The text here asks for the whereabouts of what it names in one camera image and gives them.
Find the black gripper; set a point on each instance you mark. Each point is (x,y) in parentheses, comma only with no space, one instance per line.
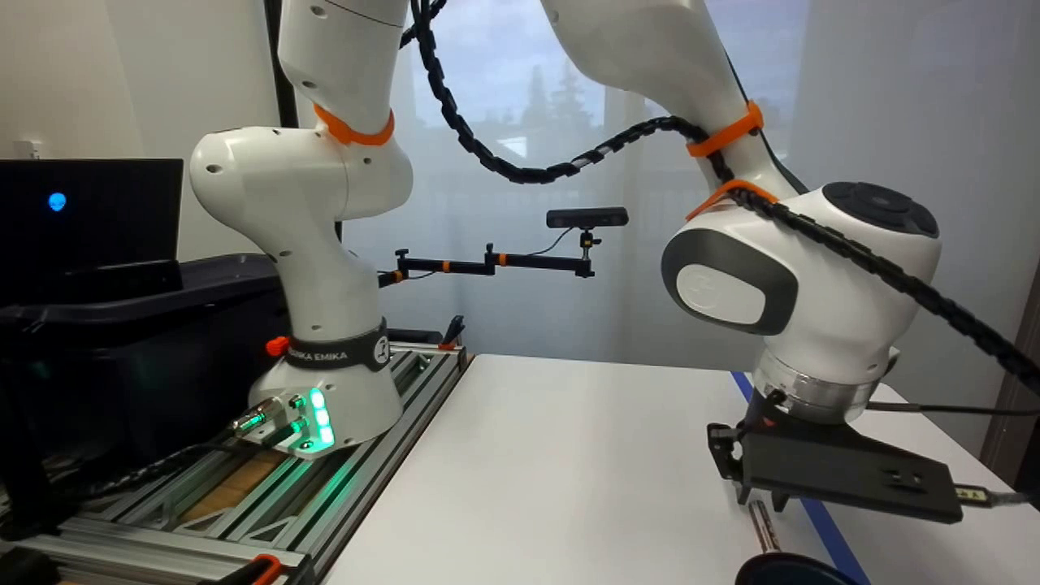
(796,415)

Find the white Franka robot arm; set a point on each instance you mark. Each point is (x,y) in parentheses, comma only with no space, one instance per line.
(780,260)

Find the black bowl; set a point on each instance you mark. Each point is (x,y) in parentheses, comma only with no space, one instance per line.
(792,571)

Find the blue tape strip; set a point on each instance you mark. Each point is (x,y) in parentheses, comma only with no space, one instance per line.
(832,537)

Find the white sheer curtain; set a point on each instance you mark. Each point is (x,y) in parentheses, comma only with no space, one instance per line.
(952,132)

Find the orange black clamp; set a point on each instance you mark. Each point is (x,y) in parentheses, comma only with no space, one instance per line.
(263,571)

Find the black storage bin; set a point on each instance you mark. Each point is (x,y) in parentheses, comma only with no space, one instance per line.
(150,357)

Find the black computer monitor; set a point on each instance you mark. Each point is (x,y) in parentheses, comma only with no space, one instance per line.
(85,227)

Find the black wrist camera plate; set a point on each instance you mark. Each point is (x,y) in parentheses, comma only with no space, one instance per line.
(855,473)

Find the black stereo camera bar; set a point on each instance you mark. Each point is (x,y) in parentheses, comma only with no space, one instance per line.
(585,215)

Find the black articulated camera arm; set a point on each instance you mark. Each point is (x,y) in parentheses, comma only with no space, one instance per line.
(488,260)

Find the aluminium profile base frame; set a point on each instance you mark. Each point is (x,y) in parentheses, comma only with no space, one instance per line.
(281,476)

